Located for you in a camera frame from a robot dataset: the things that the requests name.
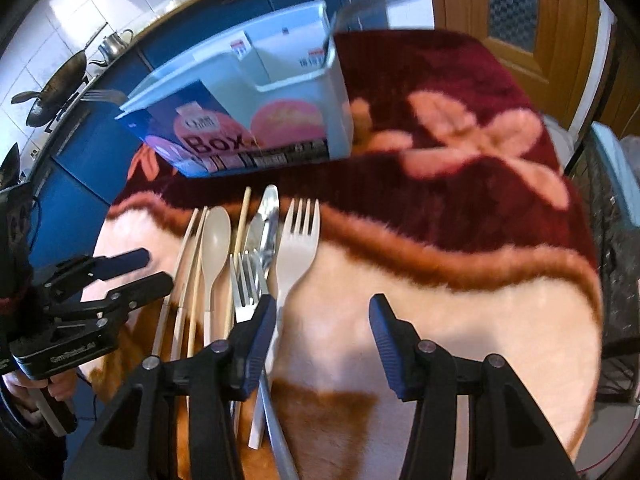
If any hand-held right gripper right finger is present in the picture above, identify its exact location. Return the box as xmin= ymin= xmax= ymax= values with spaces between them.
xmin=368 ymin=294 xmax=576 ymax=480

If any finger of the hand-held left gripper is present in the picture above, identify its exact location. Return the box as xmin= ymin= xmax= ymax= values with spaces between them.
xmin=50 ymin=272 xmax=175 ymax=324
xmin=45 ymin=248 xmax=151 ymax=291

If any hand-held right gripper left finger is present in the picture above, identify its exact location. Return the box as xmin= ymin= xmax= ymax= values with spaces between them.
xmin=65 ymin=294 xmax=278 ymax=480

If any wooden chopstick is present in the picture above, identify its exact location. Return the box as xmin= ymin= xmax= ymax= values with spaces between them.
xmin=171 ymin=207 xmax=208 ymax=362
xmin=151 ymin=208 xmax=199 ymax=357
xmin=225 ymin=187 xmax=251 ymax=343
xmin=187 ymin=240 xmax=203 ymax=357

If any metal fork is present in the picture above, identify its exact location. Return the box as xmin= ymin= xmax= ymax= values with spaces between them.
xmin=80 ymin=88 xmax=129 ymax=105
xmin=324 ymin=0 xmax=422 ymax=68
xmin=230 ymin=251 xmax=271 ymax=324

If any beige spoon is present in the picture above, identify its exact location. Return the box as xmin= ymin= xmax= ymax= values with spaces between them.
xmin=201 ymin=206 xmax=233 ymax=351

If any white plastic fork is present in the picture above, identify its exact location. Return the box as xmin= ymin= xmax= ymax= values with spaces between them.
xmin=248 ymin=198 xmax=321 ymax=450

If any light blue utensil box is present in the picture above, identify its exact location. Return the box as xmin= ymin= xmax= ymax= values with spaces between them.
xmin=115 ymin=1 xmax=355 ymax=179

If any person's left hand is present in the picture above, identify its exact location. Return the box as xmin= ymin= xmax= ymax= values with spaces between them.
xmin=6 ymin=366 xmax=81 ymax=426

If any blue base cabinet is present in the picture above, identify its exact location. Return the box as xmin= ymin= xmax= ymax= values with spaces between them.
xmin=30 ymin=0 xmax=436 ymax=213

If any red floral blanket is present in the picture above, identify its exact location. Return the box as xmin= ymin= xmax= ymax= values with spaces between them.
xmin=80 ymin=30 xmax=604 ymax=480

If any gas stove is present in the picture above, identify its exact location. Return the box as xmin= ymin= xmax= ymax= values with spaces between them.
xmin=46 ymin=72 xmax=97 ymax=133

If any black wok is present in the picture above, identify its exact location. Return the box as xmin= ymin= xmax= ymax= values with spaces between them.
xmin=11 ymin=22 xmax=109 ymax=128

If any metal kettle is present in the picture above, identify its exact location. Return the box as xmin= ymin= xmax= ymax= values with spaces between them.
xmin=90 ymin=29 xmax=135 ymax=66

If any white round object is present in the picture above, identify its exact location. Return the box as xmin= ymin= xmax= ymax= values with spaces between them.
xmin=542 ymin=115 xmax=582 ymax=173

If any light blue chair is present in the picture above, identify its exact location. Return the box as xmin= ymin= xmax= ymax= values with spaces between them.
xmin=590 ymin=122 xmax=640 ymax=243

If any wooden door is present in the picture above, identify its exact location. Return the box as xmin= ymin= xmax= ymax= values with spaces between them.
xmin=425 ymin=0 xmax=617 ymax=137

